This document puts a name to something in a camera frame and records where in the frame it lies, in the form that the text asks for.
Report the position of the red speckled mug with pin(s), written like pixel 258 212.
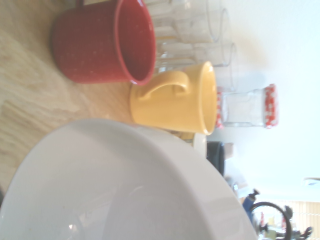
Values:
pixel 95 45

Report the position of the yellow ceramic mug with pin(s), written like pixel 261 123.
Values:
pixel 170 110

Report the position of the glass jar red checked lid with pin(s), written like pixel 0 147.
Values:
pixel 245 107
pixel 219 100

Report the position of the plain white ceramic bowl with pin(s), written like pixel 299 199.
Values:
pixel 112 187

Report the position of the dark blue mug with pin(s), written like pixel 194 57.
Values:
pixel 216 156

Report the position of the clear drinking glass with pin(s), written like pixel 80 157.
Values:
pixel 185 17
pixel 200 37
pixel 215 55

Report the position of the beige window blinds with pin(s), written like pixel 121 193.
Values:
pixel 310 215

